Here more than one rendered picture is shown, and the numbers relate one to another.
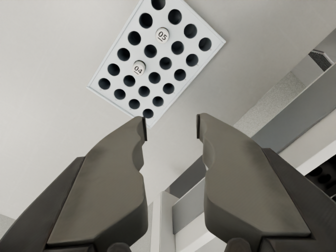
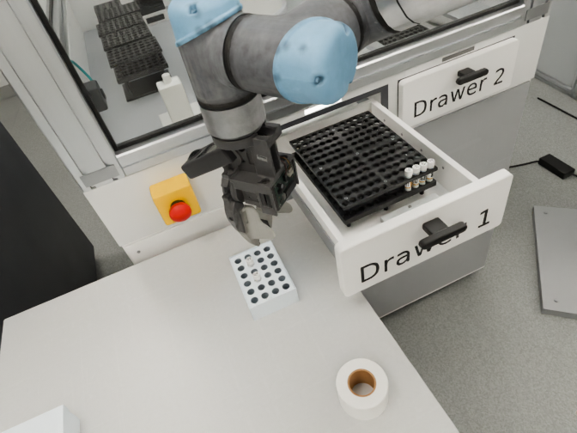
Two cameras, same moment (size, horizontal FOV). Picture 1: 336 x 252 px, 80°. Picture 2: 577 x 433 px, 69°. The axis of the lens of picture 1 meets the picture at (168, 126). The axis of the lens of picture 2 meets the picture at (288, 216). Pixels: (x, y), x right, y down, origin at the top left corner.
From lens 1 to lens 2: 64 cm
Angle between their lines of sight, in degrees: 67
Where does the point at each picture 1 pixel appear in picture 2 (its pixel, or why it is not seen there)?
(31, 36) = (211, 342)
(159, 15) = (242, 262)
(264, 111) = (508, 332)
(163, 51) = (258, 265)
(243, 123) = (529, 368)
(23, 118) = (246, 393)
